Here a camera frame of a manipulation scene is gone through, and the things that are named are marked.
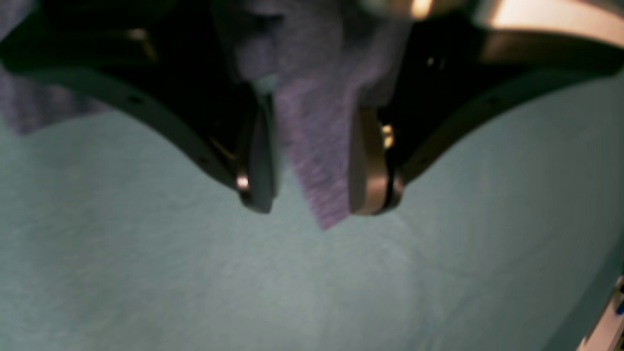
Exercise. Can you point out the blue-grey T-shirt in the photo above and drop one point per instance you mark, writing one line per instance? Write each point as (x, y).
(315, 62)

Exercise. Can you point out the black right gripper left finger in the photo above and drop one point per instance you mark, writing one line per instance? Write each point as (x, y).
(161, 62)

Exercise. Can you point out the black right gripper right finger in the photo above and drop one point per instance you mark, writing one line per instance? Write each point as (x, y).
(465, 62)

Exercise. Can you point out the teal table cloth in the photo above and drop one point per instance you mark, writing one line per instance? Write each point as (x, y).
(112, 241)

